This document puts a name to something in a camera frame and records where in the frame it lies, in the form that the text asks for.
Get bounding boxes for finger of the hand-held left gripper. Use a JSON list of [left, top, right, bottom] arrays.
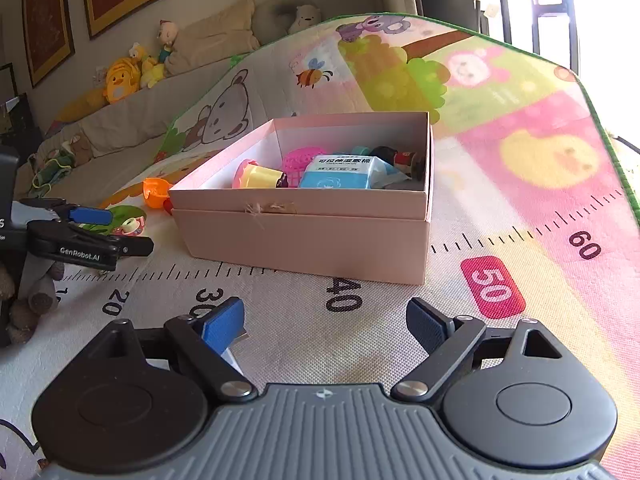
[[20, 199, 114, 227], [64, 224, 155, 259]]

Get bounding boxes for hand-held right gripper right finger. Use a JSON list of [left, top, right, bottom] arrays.
[[390, 298, 564, 404]]

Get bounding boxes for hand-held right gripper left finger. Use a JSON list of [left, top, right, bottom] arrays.
[[106, 296, 257, 404]]

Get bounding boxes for pink cardboard box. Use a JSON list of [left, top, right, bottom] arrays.
[[168, 111, 434, 286]]

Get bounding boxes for yellow toy cup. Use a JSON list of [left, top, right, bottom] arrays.
[[232, 158, 289, 190]]

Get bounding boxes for dark brown toy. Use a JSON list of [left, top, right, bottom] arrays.
[[369, 145, 426, 181]]

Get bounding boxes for blue white cotton pad packet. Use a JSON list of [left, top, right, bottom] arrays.
[[298, 153, 417, 191]]

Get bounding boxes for pink toy strainer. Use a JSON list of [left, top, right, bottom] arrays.
[[281, 147, 326, 189]]

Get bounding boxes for orange toy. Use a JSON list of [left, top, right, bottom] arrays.
[[142, 177, 175, 215]]

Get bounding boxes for beige covered sofa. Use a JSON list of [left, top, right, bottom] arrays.
[[12, 35, 271, 196]]

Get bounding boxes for dark cabinet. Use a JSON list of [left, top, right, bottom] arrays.
[[0, 92, 44, 150]]

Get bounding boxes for large yellow duck plush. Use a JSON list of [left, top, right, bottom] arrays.
[[59, 57, 144, 122]]

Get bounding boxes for small yellow plush toy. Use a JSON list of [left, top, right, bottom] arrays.
[[128, 42, 166, 90]]

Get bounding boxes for cartoon printed play mat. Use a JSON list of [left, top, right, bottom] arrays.
[[0, 12, 640, 480]]

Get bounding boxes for cartoon doll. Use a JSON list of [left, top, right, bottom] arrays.
[[157, 19, 180, 64]]

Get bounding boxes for beige pillow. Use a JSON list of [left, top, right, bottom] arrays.
[[164, 0, 261, 76]]

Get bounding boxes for grey neck pillow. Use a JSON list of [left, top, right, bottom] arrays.
[[251, 0, 322, 44]]

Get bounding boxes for white plush bear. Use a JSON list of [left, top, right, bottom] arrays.
[[287, 4, 321, 35]]

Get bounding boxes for black metal rack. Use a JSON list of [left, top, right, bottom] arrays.
[[499, 0, 582, 69]]

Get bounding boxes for small dark picture frame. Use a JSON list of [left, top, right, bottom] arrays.
[[0, 62, 19, 106]]

